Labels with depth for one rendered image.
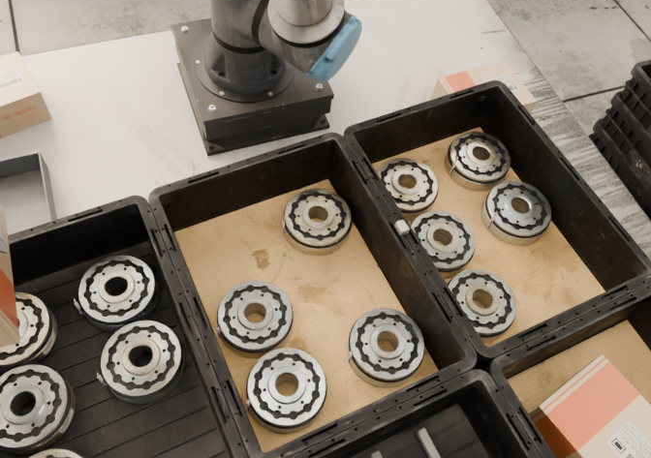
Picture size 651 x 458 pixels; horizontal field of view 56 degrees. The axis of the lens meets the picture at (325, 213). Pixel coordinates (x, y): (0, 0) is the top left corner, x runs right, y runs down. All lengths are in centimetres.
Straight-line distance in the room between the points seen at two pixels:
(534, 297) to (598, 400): 19
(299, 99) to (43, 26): 161
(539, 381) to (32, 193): 89
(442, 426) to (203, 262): 40
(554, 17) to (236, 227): 213
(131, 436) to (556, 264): 66
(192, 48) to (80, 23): 139
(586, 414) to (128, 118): 94
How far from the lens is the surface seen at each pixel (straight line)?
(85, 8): 266
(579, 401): 86
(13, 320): 68
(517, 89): 131
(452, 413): 88
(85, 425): 87
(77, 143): 126
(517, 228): 100
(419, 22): 151
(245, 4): 103
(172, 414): 85
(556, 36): 278
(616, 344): 100
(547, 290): 100
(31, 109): 128
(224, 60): 114
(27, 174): 124
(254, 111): 114
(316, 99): 117
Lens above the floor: 165
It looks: 57 degrees down
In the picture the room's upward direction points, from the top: 9 degrees clockwise
